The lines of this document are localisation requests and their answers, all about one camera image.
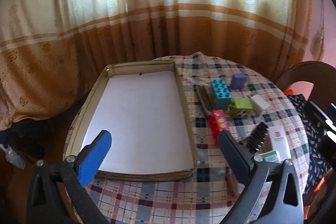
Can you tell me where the brown comb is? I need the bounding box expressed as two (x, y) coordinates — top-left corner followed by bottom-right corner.
(195, 85), (215, 120)

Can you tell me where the curtain tassel tieback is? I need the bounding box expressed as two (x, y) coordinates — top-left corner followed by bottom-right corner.
(312, 0), (325, 61)

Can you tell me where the green floss pick box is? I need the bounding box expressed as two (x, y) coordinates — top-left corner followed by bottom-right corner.
(259, 150), (281, 163)

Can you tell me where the navy feather pattern cushion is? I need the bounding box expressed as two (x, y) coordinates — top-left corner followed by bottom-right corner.
(287, 94), (331, 194)

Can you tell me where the red toy brick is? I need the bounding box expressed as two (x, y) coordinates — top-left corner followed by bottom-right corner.
(209, 110), (230, 146)

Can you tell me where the white charger plug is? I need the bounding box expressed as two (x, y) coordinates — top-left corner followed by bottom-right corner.
(250, 94), (270, 115)

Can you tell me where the small plastic bottle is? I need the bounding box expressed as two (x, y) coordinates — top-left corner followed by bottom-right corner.
(1, 144), (26, 169)

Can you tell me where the purple block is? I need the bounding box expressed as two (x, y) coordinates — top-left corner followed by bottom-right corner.
(230, 73), (247, 90)

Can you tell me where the blue toy brick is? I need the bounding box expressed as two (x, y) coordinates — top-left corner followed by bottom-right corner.
(210, 79), (232, 111)

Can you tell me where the dark cloth on floor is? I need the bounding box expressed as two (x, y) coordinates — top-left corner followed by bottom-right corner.
(1, 117), (71, 159)

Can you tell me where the white Oriental Club box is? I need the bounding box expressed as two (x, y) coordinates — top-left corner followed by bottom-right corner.
(268, 125), (291, 161)

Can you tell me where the gold metal tray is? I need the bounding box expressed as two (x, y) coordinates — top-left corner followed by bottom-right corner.
(64, 59), (198, 181)

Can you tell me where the orange cloth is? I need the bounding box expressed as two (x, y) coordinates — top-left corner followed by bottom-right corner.
(284, 86), (294, 95)

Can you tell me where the white paper tray liner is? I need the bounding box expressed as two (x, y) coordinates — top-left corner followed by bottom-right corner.
(83, 71), (194, 174)

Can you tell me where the plaid tablecloth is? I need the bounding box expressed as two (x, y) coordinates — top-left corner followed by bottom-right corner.
(64, 52), (312, 224)

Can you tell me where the green cube toy brick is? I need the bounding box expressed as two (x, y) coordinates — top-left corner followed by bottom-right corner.
(229, 97), (253, 119)

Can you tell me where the beige orange curtain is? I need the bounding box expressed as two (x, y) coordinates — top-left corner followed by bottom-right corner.
(1, 0), (312, 130)

